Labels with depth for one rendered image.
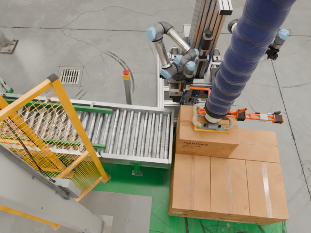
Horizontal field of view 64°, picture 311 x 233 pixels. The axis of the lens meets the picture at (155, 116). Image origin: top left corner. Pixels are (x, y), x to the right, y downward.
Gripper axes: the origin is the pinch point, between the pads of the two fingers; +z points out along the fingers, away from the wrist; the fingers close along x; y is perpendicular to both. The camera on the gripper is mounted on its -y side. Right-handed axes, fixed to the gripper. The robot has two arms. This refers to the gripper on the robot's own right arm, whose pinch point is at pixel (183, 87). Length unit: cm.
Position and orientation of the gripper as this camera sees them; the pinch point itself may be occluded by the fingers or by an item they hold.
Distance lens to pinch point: 253.8
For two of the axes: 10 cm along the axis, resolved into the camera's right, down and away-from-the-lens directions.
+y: 10.0, 0.9, -0.1
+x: 0.8, -8.7, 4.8
